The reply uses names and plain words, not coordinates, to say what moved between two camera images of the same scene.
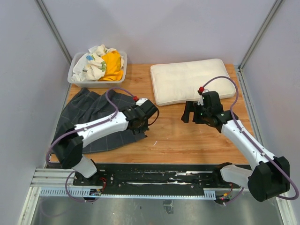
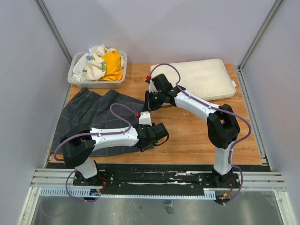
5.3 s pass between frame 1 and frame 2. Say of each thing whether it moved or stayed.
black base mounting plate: stayed
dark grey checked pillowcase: moved
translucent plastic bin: stayed
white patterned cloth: stayed
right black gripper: moved
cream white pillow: stayed
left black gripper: moved
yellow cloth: stayed
